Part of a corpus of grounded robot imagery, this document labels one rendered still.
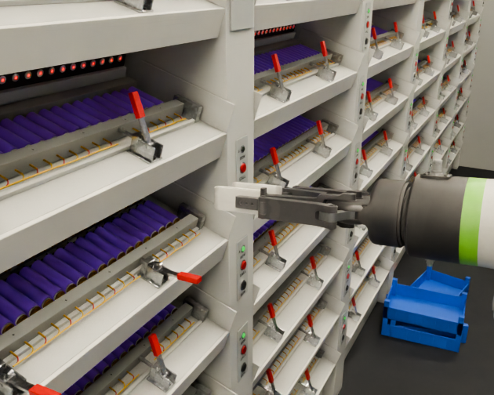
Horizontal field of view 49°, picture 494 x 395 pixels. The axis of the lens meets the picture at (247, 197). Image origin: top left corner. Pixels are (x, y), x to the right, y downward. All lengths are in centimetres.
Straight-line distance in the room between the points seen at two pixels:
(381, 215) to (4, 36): 41
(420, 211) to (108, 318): 42
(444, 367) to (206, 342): 139
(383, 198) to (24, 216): 38
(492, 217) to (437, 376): 167
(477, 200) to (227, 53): 46
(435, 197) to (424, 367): 169
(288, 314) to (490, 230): 92
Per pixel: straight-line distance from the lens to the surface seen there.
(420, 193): 59
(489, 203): 58
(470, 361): 233
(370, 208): 60
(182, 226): 91
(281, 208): 62
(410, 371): 221
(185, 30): 78
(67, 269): 80
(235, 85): 90
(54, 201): 64
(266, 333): 135
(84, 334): 74
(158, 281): 82
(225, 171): 91
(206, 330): 104
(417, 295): 248
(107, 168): 71
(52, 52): 60
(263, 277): 121
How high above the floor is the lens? 135
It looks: 22 degrees down
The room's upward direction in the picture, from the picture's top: straight up
